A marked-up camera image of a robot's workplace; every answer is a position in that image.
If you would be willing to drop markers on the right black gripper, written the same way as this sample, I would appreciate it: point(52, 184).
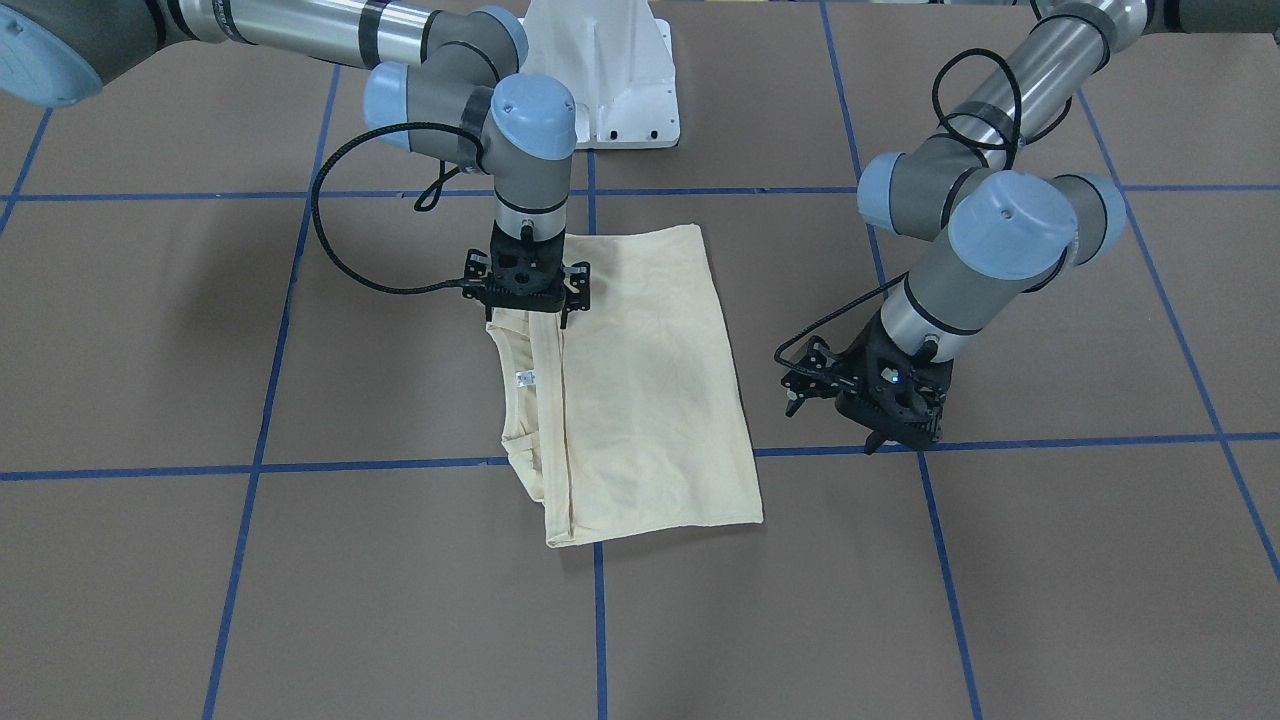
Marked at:
point(577, 280)

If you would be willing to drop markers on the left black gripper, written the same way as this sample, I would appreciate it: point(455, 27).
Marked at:
point(858, 366)

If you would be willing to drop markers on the cream long-sleeve printed shirt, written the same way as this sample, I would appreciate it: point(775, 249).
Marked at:
point(627, 418)

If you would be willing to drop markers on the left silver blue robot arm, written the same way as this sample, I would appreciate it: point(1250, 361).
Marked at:
point(995, 232)

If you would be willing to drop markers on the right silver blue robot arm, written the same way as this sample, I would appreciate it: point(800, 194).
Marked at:
point(444, 85)

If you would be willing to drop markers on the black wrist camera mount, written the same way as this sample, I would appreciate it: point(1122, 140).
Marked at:
point(493, 287)

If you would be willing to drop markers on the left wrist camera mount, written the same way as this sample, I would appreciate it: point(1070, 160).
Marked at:
point(815, 372)

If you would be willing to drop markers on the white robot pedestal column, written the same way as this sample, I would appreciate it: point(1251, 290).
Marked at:
point(616, 59)

